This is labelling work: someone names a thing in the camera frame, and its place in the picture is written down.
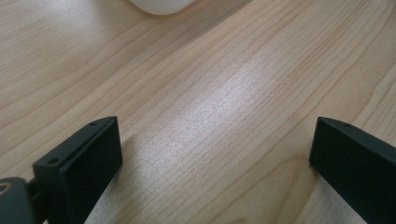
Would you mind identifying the white rounded object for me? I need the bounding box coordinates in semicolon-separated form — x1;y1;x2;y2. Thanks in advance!
129;0;198;16

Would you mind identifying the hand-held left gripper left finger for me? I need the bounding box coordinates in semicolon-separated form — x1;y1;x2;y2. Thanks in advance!
32;116;123;224

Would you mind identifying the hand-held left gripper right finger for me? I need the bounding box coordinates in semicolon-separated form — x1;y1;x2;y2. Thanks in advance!
308;116;396;224

